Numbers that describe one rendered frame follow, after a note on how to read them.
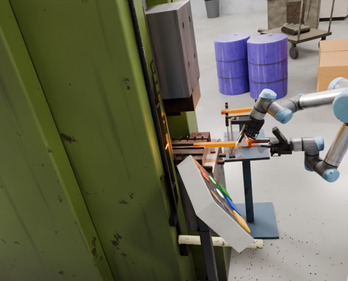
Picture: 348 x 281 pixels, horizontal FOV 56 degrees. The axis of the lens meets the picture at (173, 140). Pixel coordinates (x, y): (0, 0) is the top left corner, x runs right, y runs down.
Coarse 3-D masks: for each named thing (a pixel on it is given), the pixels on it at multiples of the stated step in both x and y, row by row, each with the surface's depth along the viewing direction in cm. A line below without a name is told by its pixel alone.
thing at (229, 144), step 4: (248, 140) 181; (252, 140) 179; (256, 140) 178; (260, 140) 178; (264, 140) 177; (196, 144) 187; (200, 144) 186; (204, 144) 186; (208, 144) 185; (212, 144) 184; (216, 144) 184; (220, 144) 183; (224, 144) 183; (228, 144) 182; (232, 144) 181; (248, 144) 179
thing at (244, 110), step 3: (237, 108) 221; (240, 108) 220; (243, 108) 219; (246, 108) 219; (249, 108) 218; (222, 111) 221; (225, 111) 220; (228, 111) 220; (231, 111) 220; (234, 111) 219; (237, 111) 219; (240, 111) 219; (243, 111) 219; (246, 111) 218; (249, 111) 218; (222, 114) 222
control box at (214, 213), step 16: (192, 160) 137; (192, 176) 130; (208, 176) 140; (192, 192) 123; (208, 192) 117; (208, 208) 113; (224, 208) 119; (208, 224) 116; (224, 224) 118; (240, 224) 123; (240, 240) 123
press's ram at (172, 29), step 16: (160, 16) 140; (176, 16) 138; (160, 32) 143; (176, 32) 142; (192, 32) 164; (160, 48) 147; (176, 48) 145; (192, 48) 163; (160, 64) 151; (176, 64) 149; (192, 64) 162; (160, 80) 155; (176, 80) 153; (192, 80) 161; (176, 96) 157
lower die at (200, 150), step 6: (174, 150) 189; (180, 150) 188; (186, 150) 187; (192, 150) 186; (198, 150) 185; (204, 150) 186; (180, 156) 184; (186, 156) 183; (198, 156) 181; (204, 156) 186; (174, 162) 183; (180, 162) 182; (198, 162) 179; (204, 162) 185
